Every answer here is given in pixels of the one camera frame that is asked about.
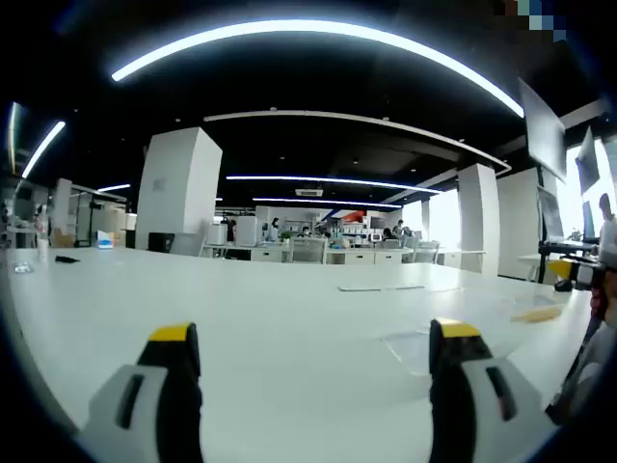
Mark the large dark monitor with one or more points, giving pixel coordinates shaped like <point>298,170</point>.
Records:
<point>544,130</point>

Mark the long curved ceiling light strip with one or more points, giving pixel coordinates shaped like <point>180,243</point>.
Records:
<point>308,26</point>

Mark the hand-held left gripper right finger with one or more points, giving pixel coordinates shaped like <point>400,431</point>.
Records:
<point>474,415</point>

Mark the white power strip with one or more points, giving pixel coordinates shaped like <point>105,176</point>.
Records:
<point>359,288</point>

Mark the narrow white pillar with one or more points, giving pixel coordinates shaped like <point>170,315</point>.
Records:
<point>478,217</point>

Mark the row of white desks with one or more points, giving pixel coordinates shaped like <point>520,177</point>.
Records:
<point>356,256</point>

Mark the black cabinet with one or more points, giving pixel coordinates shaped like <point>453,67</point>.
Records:
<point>161,242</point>

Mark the wide white pillar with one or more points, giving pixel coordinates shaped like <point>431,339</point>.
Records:
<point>178,193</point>

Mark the white side table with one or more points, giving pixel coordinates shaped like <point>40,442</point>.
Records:
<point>530,260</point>

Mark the clear plastic storage box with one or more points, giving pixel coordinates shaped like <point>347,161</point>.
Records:
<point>405,352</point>

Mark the blue white carton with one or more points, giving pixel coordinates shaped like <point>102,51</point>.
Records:
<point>104,239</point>

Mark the small dark monitor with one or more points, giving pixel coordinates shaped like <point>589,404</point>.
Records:
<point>588,161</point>

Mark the grey mesh office chair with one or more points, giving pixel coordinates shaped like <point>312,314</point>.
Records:
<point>308,251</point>

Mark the white appliance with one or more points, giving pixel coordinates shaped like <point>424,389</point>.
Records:
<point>248,230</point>
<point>217,234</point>

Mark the ceiling air conditioner vent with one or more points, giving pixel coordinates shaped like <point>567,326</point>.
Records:
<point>308,192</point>

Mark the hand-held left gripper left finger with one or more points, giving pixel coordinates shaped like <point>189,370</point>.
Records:
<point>144,410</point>

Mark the black monitor stand pole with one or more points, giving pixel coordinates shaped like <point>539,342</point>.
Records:
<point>544,260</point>

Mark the small black object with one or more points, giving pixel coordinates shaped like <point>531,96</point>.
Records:
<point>66,259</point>

